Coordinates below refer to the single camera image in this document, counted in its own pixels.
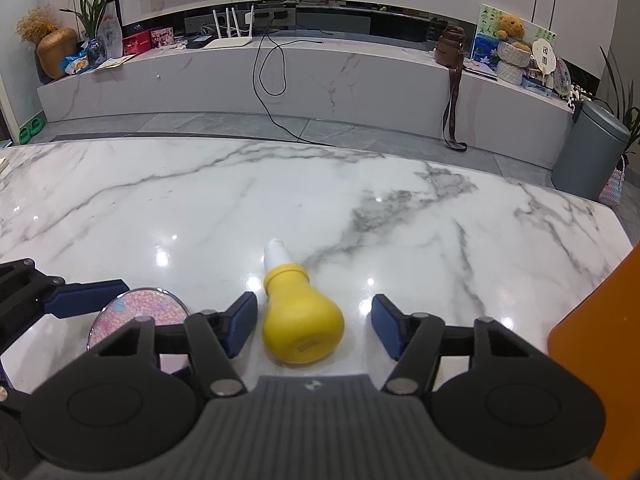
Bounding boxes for pink round compact mirror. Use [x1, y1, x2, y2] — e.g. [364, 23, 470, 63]
[87, 287, 189, 374]

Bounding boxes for yellow bulb squeeze bottle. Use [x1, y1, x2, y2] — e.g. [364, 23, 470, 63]
[262, 238, 345, 366]

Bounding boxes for orange cardboard storage box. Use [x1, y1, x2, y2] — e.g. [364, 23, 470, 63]
[548, 248, 640, 479]

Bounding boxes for woven pastel basket bag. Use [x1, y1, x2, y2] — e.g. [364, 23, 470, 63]
[599, 156, 626, 208]

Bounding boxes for white marble tv console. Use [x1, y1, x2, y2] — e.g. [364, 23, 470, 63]
[38, 38, 573, 168]

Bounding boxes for red gift box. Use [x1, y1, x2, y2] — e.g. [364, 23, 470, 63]
[122, 30, 152, 55]

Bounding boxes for grey pedal trash bin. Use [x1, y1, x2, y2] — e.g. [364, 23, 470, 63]
[551, 101, 630, 200]

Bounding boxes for gold vase with dried flowers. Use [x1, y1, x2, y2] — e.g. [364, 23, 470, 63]
[15, 6, 78, 80]

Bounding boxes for left potted grass plant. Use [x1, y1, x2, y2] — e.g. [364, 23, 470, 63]
[61, 0, 110, 62]

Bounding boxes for white wifi router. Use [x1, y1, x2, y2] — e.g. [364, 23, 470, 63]
[204, 6, 255, 50]

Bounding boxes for green illustrated poster board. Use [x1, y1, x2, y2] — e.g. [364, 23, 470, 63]
[471, 4, 556, 70]

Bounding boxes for round paper fan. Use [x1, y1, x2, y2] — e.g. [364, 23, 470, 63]
[532, 38, 556, 86]

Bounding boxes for long-leaf potted plant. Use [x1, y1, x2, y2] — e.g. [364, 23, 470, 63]
[598, 48, 639, 170]

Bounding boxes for teddy bear plush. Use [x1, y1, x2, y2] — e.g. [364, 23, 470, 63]
[496, 13, 532, 52]

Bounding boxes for brown leather camera bag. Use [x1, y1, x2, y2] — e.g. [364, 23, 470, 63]
[434, 25, 466, 68]

